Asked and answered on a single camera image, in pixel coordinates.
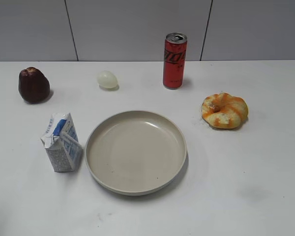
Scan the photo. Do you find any red soda can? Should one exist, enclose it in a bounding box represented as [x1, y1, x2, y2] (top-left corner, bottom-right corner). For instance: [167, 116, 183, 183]
[163, 32, 187, 89]

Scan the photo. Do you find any white blue milk carton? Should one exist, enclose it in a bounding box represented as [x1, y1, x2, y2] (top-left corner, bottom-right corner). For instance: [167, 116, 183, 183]
[41, 113, 83, 173]

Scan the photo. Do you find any white egg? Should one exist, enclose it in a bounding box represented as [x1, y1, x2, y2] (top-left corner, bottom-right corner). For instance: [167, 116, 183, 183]
[97, 71, 118, 89]

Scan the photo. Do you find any orange yellow pumpkin bread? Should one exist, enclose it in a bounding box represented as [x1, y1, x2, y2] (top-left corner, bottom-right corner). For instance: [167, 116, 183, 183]
[201, 92, 249, 129]

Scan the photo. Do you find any beige round plate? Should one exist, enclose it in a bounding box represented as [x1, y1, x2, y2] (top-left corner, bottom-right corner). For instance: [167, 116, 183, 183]
[85, 111, 187, 196]

